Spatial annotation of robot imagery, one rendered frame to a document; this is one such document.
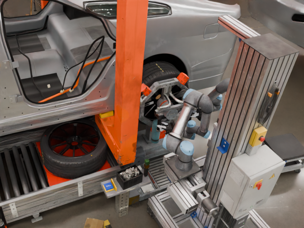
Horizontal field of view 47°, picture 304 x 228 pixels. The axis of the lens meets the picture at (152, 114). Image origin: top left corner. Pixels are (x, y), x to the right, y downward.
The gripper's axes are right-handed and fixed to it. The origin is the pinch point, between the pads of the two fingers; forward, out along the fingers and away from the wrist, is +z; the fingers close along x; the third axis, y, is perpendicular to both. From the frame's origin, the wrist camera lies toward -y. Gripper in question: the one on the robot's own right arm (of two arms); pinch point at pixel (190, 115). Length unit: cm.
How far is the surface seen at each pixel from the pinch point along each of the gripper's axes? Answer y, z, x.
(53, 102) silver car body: 14, 119, -48
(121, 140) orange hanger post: 3, 77, 10
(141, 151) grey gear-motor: -42, 44, -10
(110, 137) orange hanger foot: -15, 77, -15
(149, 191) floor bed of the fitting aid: -75, 46, 17
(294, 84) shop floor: -83, -260, -84
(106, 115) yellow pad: -12, 71, -43
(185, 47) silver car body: 50, -11, -42
